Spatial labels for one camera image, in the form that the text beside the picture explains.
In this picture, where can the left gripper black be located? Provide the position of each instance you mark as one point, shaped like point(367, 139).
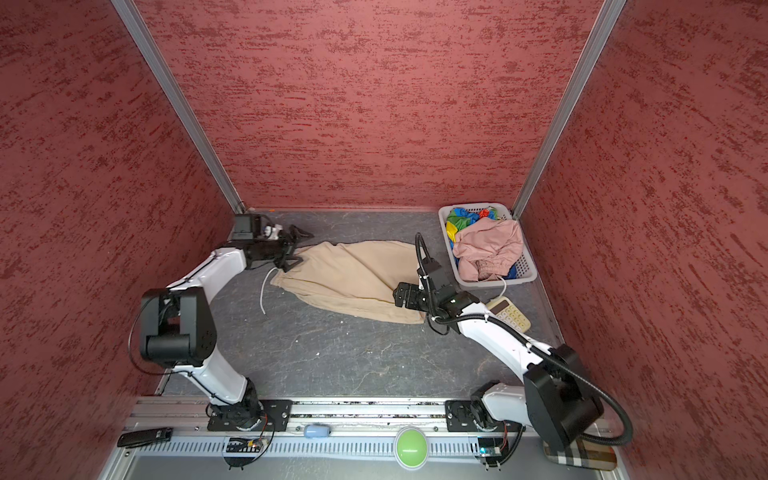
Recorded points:
point(287, 248)

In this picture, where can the beige shorts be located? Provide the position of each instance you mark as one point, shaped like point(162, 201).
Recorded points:
point(355, 279)

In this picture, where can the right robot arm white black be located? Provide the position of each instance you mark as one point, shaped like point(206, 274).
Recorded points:
point(555, 403)

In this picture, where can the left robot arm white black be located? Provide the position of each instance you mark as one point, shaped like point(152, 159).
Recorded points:
point(177, 331)

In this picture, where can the pink shorts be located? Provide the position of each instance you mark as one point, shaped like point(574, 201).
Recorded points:
point(488, 249)

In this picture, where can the colourful shorts in basket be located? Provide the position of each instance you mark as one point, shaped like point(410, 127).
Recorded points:
point(461, 222)

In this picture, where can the cream calculator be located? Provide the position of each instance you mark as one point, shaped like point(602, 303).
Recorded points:
point(504, 309)

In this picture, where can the white plastic laundry basket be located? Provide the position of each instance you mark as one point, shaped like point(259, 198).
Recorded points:
point(524, 269)

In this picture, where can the green round button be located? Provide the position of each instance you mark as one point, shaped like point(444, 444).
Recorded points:
point(411, 448)

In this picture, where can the right circuit board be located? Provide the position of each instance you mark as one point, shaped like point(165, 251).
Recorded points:
point(492, 452)

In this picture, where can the circuit board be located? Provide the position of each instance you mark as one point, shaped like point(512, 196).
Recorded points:
point(241, 452)
point(492, 452)

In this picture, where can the small blue oval object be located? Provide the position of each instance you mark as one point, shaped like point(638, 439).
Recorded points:
point(317, 431)

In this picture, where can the plaid glasses case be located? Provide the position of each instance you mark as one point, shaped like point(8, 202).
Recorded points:
point(583, 454)

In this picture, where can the left circuit board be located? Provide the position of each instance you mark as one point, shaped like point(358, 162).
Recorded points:
point(241, 452)

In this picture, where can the black flat remote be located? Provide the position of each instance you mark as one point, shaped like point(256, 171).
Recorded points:
point(141, 438)

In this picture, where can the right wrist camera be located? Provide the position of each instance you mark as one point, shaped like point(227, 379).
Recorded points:
point(410, 296)

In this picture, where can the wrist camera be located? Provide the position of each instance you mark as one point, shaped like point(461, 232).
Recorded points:
point(254, 227)
point(410, 296)

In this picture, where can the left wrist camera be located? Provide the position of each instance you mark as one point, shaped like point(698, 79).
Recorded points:
point(254, 227)

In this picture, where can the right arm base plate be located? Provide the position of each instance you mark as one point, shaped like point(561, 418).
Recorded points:
point(473, 416)

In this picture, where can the aluminium front rail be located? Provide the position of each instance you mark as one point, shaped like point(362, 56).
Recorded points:
point(347, 416)

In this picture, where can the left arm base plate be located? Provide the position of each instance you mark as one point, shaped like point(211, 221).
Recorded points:
point(265, 415)

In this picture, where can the aluminium corner post left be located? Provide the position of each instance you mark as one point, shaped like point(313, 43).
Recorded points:
point(137, 28)

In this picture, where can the aluminium corner post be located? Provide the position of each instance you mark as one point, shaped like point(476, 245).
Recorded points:
point(137, 28)
point(600, 32)

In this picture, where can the aluminium corner post right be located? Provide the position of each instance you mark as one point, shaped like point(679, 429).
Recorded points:
point(600, 32)

